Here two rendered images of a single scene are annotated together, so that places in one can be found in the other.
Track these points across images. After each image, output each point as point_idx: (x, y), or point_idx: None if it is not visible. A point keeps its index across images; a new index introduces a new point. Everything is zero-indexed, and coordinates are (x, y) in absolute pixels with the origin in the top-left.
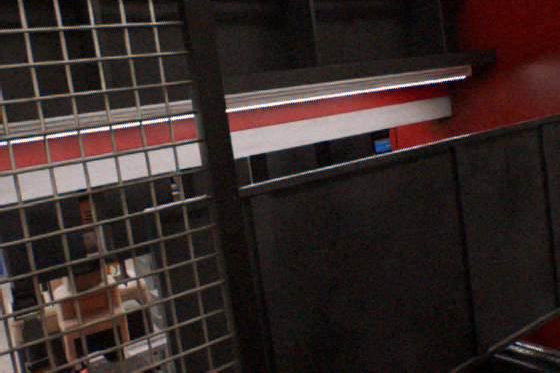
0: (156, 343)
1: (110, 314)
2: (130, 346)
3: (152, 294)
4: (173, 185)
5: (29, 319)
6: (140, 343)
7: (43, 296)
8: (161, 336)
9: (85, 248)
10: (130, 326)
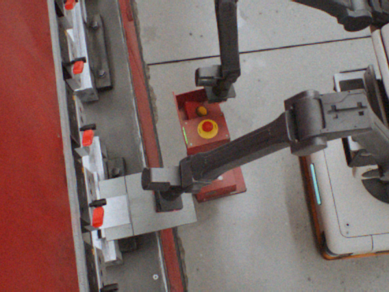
0: (85, 156)
1: (354, 153)
2: (95, 140)
3: (175, 165)
4: (186, 175)
5: (198, 72)
6: (95, 147)
7: (228, 77)
8: (96, 162)
9: (374, 110)
10: None
